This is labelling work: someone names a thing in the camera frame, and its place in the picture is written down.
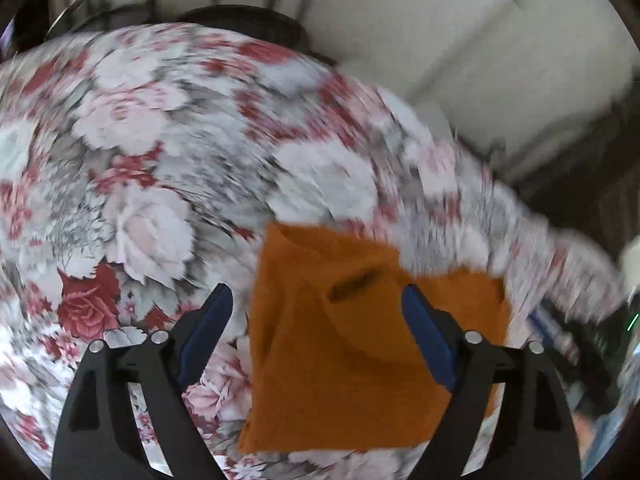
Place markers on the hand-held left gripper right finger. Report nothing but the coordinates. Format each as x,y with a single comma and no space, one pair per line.
430,340

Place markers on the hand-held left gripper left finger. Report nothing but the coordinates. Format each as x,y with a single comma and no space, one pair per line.
205,335

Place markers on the orange knitted cardigan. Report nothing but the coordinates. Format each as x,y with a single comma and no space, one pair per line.
325,370

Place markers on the floral blanket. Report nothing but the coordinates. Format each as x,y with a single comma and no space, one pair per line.
125,135

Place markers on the black metal round table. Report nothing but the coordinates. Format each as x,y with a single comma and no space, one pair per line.
250,25

